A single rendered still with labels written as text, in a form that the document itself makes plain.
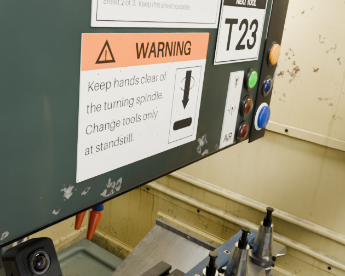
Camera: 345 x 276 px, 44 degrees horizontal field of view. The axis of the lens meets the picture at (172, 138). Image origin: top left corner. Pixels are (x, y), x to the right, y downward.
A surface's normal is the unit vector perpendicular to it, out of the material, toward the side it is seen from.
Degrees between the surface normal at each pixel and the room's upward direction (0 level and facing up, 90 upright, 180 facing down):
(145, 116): 90
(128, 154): 90
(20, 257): 62
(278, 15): 90
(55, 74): 90
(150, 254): 25
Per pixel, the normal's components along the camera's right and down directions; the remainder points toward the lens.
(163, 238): -0.15, -0.78
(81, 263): 0.11, -0.94
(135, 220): -0.59, 0.20
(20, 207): 0.80, 0.27
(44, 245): 0.78, -0.21
